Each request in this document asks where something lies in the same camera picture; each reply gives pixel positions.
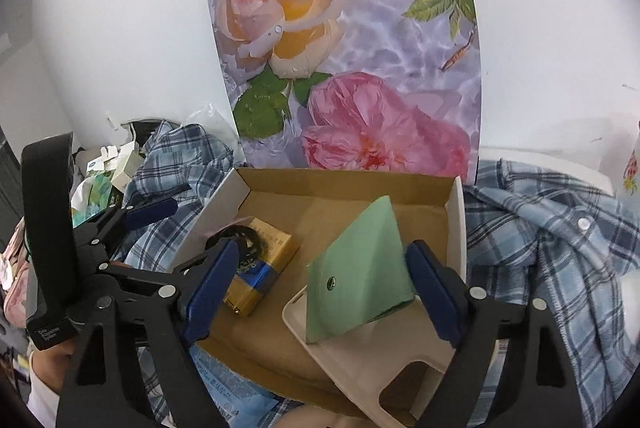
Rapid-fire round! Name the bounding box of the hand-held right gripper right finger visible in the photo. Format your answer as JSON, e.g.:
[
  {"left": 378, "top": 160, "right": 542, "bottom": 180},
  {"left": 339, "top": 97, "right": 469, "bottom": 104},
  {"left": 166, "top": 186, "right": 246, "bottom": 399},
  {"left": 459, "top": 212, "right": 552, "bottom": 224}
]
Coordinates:
[{"left": 405, "top": 240, "right": 586, "bottom": 428}]

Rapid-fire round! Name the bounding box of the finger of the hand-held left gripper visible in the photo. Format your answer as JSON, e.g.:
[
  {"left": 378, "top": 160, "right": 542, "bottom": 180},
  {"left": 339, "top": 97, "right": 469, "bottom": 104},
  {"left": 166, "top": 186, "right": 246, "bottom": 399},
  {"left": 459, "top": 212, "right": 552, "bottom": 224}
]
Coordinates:
[
  {"left": 72, "top": 197, "right": 179, "bottom": 253},
  {"left": 97, "top": 235, "right": 226, "bottom": 296}
]

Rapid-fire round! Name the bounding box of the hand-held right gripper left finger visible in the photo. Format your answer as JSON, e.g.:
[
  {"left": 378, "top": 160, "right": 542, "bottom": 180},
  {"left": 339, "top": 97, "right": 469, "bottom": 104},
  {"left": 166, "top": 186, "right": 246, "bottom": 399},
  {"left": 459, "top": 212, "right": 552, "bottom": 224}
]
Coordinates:
[{"left": 55, "top": 238, "right": 241, "bottom": 428}]

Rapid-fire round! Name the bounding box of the black hair scrunchie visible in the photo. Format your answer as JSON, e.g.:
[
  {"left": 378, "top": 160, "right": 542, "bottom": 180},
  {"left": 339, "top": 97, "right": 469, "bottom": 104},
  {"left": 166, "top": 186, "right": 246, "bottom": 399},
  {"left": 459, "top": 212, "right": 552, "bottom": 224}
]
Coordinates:
[{"left": 207, "top": 223, "right": 261, "bottom": 269}]

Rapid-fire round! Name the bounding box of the gold and blue cigarette pack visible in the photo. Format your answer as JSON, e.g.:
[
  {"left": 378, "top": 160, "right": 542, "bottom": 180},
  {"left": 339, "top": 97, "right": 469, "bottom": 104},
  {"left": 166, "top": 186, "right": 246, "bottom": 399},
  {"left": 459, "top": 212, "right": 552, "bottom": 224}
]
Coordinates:
[{"left": 222, "top": 217, "right": 301, "bottom": 317}]

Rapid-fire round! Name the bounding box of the green snap pouch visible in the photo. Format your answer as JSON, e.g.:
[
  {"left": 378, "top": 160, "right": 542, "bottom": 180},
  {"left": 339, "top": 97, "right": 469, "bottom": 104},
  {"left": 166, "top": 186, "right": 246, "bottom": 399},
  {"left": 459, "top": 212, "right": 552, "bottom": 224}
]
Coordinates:
[{"left": 305, "top": 195, "right": 417, "bottom": 345}]

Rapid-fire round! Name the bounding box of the cardboard box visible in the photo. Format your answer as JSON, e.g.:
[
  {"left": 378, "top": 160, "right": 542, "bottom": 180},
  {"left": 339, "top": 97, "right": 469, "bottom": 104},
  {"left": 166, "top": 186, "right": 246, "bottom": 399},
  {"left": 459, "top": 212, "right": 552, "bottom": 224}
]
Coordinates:
[{"left": 172, "top": 165, "right": 468, "bottom": 426}]

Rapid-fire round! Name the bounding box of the blue tissue packet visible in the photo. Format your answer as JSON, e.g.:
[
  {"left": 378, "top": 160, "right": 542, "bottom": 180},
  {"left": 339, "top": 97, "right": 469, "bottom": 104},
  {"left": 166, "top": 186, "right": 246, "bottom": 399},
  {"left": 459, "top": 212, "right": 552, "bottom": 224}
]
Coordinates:
[{"left": 190, "top": 348, "right": 301, "bottom": 428}]

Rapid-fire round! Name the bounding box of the beige phone case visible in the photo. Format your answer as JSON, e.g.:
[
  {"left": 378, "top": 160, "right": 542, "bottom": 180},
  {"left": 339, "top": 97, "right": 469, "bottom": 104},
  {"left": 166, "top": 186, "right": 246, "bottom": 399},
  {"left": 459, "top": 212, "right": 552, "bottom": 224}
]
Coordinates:
[{"left": 281, "top": 283, "right": 463, "bottom": 426}]

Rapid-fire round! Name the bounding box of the small white carton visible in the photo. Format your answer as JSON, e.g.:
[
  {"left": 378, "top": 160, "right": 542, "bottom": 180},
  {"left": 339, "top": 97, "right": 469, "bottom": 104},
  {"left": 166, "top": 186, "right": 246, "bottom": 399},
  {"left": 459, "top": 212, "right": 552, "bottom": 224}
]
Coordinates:
[{"left": 110, "top": 148, "right": 146, "bottom": 191}]

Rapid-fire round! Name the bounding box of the green tissue pack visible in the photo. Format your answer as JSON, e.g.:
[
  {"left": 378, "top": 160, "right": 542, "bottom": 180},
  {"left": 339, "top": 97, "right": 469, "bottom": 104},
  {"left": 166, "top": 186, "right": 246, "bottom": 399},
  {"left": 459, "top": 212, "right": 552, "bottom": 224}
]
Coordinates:
[{"left": 72, "top": 170, "right": 126, "bottom": 229}]

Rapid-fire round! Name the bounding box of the pink patterned pouch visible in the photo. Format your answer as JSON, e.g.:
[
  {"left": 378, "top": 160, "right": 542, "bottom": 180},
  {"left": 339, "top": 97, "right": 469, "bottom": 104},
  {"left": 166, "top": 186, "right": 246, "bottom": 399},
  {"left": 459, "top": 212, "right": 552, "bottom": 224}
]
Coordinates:
[{"left": 2, "top": 218, "right": 31, "bottom": 326}]

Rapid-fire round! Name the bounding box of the dark grey object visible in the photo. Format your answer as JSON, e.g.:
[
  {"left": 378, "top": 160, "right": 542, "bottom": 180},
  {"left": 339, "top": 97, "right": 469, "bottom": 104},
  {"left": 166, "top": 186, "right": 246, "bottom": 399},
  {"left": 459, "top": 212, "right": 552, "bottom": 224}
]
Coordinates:
[{"left": 122, "top": 120, "right": 171, "bottom": 143}]

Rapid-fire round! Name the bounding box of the clear plastic bag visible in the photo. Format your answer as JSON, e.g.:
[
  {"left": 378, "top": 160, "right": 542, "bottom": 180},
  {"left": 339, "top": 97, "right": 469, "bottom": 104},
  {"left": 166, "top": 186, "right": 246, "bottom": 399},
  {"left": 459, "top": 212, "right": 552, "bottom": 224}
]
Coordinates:
[{"left": 187, "top": 100, "right": 236, "bottom": 143}]

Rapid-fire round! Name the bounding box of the blue plaid shirt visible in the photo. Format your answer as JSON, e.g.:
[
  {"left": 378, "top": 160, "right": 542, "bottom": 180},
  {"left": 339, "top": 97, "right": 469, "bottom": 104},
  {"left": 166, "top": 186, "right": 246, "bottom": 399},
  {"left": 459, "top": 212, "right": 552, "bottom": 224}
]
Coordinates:
[{"left": 107, "top": 120, "right": 640, "bottom": 428}]

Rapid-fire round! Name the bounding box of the floral rose poster board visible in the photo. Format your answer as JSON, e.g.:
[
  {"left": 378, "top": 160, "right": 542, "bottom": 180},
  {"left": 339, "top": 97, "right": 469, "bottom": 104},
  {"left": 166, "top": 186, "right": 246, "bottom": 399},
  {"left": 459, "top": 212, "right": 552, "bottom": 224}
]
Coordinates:
[{"left": 204, "top": 0, "right": 482, "bottom": 186}]

